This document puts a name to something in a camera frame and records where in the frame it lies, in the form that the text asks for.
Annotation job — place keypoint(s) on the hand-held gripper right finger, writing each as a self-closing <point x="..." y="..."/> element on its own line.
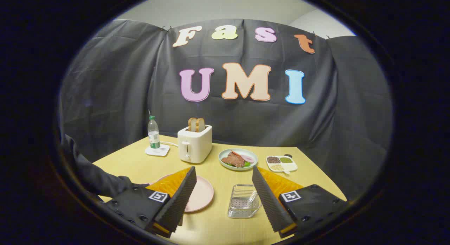
<point x="269" y="202"/>

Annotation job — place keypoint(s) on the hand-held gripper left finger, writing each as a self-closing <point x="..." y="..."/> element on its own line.
<point x="179" y="202"/>

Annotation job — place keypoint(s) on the pink plate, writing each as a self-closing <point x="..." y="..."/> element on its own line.
<point x="202" y="194"/>

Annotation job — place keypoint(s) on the beige beans pile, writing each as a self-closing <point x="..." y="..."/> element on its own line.
<point x="276" y="167"/>

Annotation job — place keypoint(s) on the white divided dish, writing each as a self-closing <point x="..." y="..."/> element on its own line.
<point x="291" y="166"/>

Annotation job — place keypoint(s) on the dark brown beans pile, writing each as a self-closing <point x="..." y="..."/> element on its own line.
<point x="273" y="160"/>

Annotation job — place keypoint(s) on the green beans pile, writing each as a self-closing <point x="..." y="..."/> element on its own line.
<point x="286" y="160"/>

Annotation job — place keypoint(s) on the pink round ham slice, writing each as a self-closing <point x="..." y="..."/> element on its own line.
<point x="247" y="158"/>

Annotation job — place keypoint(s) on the white square coaster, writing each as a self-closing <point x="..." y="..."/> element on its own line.
<point x="162" y="152"/>

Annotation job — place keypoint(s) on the brown meat slice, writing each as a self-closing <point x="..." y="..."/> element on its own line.
<point x="232" y="160"/>

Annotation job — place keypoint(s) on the white toaster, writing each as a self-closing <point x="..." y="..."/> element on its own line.
<point x="195" y="146"/>

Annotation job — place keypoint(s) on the pale green plate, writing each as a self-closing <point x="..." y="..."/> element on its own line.
<point x="222" y="160"/>

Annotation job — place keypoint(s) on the orange carrot strip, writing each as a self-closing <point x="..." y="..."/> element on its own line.
<point x="235" y="153"/>

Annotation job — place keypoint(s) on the clear plastic water bottle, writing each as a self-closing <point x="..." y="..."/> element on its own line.
<point x="153" y="136"/>

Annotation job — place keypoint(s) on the toast slice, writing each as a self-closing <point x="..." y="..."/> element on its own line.
<point x="200" y="125"/>
<point x="191" y="124"/>

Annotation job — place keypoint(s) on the black backdrop cloth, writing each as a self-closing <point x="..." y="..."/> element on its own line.
<point x="105" y="79"/>

